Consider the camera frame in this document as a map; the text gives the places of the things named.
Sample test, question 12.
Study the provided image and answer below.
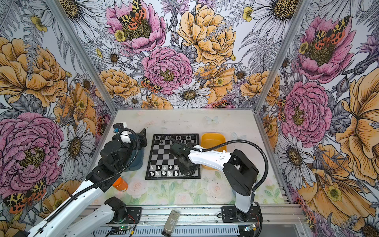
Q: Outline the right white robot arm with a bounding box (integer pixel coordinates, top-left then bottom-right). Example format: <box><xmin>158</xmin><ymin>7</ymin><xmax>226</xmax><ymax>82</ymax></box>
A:
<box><xmin>168</xmin><ymin>136</ymin><xmax>268</xmax><ymax>214</ymax></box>

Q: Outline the black and white chessboard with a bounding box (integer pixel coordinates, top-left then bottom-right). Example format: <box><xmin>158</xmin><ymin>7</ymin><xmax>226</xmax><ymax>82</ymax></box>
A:
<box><xmin>145</xmin><ymin>133</ymin><xmax>201</xmax><ymax>180</ymax></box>

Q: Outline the orange pill bottle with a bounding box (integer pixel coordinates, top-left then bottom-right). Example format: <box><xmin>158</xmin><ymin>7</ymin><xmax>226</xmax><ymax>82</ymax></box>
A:
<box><xmin>113</xmin><ymin>177</ymin><xmax>128</xmax><ymax>192</ymax></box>

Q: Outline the silver usb hub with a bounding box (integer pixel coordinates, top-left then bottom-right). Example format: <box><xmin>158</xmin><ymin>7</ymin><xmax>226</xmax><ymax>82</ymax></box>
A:
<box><xmin>161</xmin><ymin>210</ymin><xmax>181</xmax><ymax>237</ymax></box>

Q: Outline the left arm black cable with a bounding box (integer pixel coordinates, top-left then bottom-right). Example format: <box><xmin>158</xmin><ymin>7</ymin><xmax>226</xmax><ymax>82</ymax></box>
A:
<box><xmin>29</xmin><ymin>128</ymin><xmax>140</xmax><ymax>235</ymax></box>

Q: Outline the yellow plastic tray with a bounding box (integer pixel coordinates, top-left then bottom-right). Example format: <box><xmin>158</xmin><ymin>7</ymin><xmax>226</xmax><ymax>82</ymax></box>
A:
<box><xmin>200</xmin><ymin>133</ymin><xmax>227</xmax><ymax>170</ymax></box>

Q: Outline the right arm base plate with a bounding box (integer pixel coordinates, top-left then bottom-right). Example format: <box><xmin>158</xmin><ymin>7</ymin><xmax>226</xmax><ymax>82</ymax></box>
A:
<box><xmin>218</xmin><ymin>205</ymin><xmax>263</xmax><ymax>223</ymax></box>

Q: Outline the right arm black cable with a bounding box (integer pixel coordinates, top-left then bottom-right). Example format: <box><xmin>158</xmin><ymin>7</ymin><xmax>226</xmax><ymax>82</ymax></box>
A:
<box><xmin>195</xmin><ymin>140</ymin><xmax>269</xmax><ymax>237</ymax></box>

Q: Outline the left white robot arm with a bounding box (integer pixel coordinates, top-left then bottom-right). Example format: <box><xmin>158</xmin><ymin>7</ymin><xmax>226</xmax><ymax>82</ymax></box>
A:
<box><xmin>15</xmin><ymin>123</ymin><xmax>148</xmax><ymax>237</ymax></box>

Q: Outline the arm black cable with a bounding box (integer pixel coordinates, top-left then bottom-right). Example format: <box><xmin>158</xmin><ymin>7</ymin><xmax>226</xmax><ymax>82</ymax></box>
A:
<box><xmin>29</xmin><ymin>128</ymin><xmax>140</xmax><ymax>235</ymax></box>
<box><xmin>195</xmin><ymin>140</ymin><xmax>269</xmax><ymax>237</ymax></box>

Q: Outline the teal plastic bin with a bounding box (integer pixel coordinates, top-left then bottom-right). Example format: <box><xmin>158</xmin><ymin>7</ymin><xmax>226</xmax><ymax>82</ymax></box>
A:
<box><xmin>124</xmin><ymin>142</ymin><xmax>145</xmax><ymax>172</ymax></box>

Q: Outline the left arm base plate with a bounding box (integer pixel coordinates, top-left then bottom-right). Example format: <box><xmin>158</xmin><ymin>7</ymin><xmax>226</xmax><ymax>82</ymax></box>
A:
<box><xmin>105</xmin><ymin>207</ymin><xmax>142</xmax><ymax>224</ymax></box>

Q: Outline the aluminium front rail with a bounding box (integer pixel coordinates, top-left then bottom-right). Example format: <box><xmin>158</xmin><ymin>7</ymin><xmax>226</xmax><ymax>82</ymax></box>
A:
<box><xmin>51</xmin><ymin>203</ymin><xmax>306</xmax><ymax>226</ymax></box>

